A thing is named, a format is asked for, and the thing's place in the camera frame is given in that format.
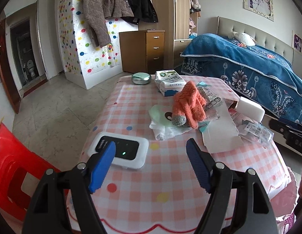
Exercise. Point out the white portable wifi device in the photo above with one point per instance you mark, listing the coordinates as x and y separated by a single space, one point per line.
130 151

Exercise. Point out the white sponge block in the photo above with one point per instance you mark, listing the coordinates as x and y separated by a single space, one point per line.
250 109

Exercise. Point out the dark red door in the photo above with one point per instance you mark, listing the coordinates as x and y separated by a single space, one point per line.
6 74

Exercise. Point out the wooden wardrobe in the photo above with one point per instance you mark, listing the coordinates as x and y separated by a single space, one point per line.
175 19

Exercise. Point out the blue floral bedspread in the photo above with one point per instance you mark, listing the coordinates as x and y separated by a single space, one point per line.
205 49

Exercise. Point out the white tissue pack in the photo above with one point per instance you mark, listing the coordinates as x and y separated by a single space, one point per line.
169 82

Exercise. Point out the brown drawer cabinet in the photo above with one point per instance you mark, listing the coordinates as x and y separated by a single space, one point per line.
142 51

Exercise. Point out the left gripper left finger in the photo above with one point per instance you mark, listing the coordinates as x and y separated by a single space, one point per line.
99 164

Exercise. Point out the pink checkered tablecloth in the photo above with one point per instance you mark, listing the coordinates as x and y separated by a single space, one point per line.
164 196

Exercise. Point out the white toilet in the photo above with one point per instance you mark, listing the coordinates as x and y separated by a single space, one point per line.
31 68

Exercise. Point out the framed wedding photo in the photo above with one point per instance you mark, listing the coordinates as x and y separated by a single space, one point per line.
261 7

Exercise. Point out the brown quilted jacket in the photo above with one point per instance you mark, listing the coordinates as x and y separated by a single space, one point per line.
96 12

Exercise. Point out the small purple wall picture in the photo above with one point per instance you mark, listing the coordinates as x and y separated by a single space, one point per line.
296 42

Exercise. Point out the polka dot white cabinet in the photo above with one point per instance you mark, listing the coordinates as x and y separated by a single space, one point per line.
85 64

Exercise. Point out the pink hanging garment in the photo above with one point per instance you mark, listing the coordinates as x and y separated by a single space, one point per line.
195 5

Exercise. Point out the green frog plush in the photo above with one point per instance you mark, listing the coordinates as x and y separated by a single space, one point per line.
161 123

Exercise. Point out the clear plastic wrapper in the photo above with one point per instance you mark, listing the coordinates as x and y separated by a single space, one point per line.
250 130

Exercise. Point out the white pillow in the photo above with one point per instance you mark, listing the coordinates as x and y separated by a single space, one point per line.
243 38

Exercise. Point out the orange knit glove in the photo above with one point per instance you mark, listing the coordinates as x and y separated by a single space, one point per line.
188 107

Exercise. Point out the black coat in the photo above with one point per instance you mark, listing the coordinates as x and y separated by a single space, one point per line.
143 10

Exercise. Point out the pink frilly trash bin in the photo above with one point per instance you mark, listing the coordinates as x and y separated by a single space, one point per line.
284 203

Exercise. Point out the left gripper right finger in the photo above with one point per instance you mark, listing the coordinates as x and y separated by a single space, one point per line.
202 164

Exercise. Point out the white torn paper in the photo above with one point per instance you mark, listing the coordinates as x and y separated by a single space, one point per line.
221 135

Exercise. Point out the beige upholstered bed frame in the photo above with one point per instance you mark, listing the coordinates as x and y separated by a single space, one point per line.
268 43

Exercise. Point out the round green tin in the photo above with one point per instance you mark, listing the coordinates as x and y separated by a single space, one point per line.
141 78

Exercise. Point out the red plastic stool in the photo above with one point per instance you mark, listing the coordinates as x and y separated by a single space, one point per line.
16 161

